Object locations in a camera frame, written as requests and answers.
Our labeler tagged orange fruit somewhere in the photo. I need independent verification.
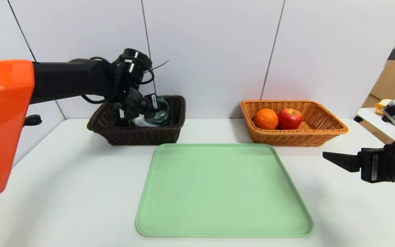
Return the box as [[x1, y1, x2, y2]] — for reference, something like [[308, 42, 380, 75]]
[[255, 108, 279, 130]]

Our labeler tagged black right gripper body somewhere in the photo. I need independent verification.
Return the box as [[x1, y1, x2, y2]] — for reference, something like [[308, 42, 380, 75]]
[[360, 144, 395, 189]]

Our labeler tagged black braided cable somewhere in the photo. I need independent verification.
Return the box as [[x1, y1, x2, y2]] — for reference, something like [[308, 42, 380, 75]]
[[24, 115, 43, 127]]

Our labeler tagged dark brown wicker basket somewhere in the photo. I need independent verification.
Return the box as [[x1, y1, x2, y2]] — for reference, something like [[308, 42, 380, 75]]
[[87, 95, 186, 146]]

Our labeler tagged bread slice on side table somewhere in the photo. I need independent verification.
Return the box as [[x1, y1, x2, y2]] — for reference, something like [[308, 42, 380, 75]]
[[375, 99, 392, 116]]

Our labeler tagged orange wicker basket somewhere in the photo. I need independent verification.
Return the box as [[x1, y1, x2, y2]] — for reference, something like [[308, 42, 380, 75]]
[[240, 100, 349, 147]]

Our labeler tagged clear white spray bottle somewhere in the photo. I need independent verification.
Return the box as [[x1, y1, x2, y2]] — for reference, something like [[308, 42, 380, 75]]
[[130, 117, 157, 128]]

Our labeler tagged light green plastic tray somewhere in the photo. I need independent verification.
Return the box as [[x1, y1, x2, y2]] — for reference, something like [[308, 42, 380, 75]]
[[135, 143, 314, 237]]

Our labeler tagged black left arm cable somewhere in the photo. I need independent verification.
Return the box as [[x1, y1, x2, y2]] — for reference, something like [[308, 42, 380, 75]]
[[80, 55, 170, 105]]

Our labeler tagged red apple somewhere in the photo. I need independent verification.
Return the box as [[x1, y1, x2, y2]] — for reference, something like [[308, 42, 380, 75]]
[[277, 108, 303, 130]]

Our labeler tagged glass jar with black handle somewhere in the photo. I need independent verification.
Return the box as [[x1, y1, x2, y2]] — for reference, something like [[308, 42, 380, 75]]
[[146, 96, 170, 126]]

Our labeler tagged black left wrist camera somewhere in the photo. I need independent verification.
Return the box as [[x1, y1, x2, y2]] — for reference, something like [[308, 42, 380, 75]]
[[117, 48, 153, 85]]

